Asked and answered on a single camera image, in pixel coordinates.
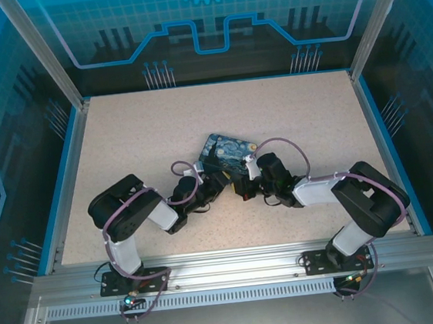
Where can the starry night painted tin box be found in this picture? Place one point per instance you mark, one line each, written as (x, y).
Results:
(231, 152)

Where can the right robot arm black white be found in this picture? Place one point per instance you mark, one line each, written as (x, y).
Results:
(371, 200)

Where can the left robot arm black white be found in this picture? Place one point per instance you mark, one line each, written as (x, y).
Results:
(128, 210)

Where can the left connector with green light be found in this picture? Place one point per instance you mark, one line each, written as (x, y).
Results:
(132, 299)

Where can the connector with green light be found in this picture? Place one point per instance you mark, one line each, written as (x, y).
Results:
(132, 299)
(350, 278)

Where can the right connector with green light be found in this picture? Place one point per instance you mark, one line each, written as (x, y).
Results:
(350, 278)

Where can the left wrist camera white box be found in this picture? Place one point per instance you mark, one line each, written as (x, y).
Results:
(199, 171)

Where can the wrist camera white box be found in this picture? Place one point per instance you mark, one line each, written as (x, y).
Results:
(252, 168)
(199, 171)

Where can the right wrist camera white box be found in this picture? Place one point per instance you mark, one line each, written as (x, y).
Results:
(252, 168)

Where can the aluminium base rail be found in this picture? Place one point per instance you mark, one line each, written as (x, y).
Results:
(231, 266)

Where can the aluminium frame post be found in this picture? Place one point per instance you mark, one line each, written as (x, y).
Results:
(46, 52)
(375, 17)

